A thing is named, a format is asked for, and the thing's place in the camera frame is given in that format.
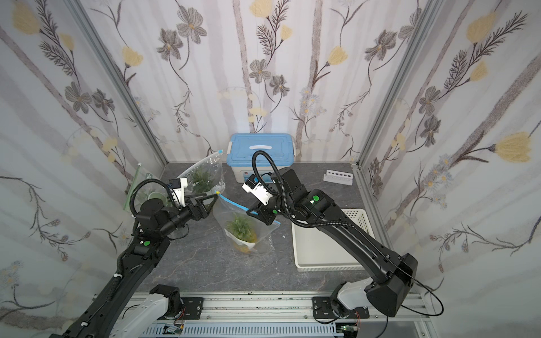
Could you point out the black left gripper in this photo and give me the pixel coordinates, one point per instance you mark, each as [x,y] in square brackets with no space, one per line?
[199,208]

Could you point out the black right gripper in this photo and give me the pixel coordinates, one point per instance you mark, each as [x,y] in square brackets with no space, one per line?
[267,210]

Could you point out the blue-zip clear plastic bag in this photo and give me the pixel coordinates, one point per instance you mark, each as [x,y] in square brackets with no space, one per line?
[224,211]

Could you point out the yellow toy pineapple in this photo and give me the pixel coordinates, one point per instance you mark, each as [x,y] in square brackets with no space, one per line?
[241,230]

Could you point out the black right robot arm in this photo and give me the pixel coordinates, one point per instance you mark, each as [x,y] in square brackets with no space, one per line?
[392,274]

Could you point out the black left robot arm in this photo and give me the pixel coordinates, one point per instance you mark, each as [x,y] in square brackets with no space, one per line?
[153,224]

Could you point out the white-zip bag with pineapple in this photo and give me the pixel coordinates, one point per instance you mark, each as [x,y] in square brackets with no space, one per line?
[206,176]

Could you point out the green-zip bag with pineapple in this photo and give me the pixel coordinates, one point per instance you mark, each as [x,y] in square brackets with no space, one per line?
[149,191]

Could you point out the white perforated plastic tray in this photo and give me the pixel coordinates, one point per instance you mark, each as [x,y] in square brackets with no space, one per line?
[314,251]

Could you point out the white test tube rack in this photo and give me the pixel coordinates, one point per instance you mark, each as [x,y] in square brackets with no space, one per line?
[338,177]

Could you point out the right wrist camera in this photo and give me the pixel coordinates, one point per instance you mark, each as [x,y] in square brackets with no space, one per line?
[254,187]

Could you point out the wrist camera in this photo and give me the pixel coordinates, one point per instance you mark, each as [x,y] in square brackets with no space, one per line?
[177,188]
[254,187]

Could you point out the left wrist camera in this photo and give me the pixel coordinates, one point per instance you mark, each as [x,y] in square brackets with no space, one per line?
[177,188]

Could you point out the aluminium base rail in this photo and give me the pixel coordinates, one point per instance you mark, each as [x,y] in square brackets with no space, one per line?
[266,314]

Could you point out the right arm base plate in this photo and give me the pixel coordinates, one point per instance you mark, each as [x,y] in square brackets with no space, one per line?
[323,309]

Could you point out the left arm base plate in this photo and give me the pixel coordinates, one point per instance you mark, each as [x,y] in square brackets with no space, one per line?
[184,308]

